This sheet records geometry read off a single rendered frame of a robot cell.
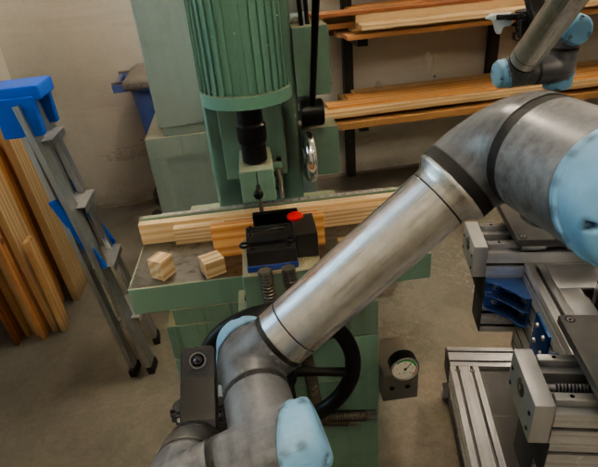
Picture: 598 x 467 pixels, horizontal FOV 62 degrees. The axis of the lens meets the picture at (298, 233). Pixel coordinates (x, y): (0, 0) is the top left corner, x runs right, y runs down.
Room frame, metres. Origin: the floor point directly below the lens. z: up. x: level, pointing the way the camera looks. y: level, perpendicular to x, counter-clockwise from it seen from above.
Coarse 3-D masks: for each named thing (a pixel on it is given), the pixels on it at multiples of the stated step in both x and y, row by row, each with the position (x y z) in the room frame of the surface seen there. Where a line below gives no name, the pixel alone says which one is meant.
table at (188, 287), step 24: (336, 240) 0.92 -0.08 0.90; (144, 264) 0.89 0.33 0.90; (192, 264) 0.87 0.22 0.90; (240, 264) 0.85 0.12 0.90; (144, 288) 0.80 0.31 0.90; (168, 288) 0.80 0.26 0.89; (192, 288) 0.81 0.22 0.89; (216, 288) 0.81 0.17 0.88; (240, 288) 0.81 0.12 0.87; (144, 312) 0.80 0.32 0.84
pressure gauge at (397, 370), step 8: (400, 352) 0.78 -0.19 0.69; (408, 352) 0.78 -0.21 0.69; (392, 360) 0.77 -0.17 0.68; (400, 360) 0.76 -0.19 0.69; (408, 360) 0.77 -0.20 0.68; (416, 360) 0.77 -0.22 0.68; (392, 368) 0.76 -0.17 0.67; (400, 368) 0.77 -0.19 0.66; (408, 368) 0.77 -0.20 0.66; (416, 368) 0.77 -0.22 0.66; (392, 376) 0.76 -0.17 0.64; (400, 376) 0.77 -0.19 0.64; (408, 376) 0.77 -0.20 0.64
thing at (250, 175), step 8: (240, 152) 1.04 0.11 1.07; (240, 160) 0.99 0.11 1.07; (272, 160) 0.98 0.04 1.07; (240, 168) 0.95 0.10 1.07; (248, 168) 0.94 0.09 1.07; (256, 168) 0.94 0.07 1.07; (264, 168) 0.94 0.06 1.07; (272, 168) 0.93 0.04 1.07; (240, 176) 0.93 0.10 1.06; (248, 176) 0.93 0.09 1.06; (256, 176) 0.93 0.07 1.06; (264, 176) 0.93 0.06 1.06; (272, 176) 0.93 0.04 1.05; (240, 184) 0.93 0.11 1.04; (248, 184) 0.93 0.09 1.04; (256, 184) 0.93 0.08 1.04; (264, 184) 0.93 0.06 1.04; (272, 184) 0.93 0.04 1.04; (248, 192) 0.93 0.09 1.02; (264, 192) 0.93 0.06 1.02; (272, 192) 0.93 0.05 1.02; (248, 200) 0.93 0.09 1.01; (256, 200) 0.93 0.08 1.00; (264, 200) 0.93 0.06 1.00
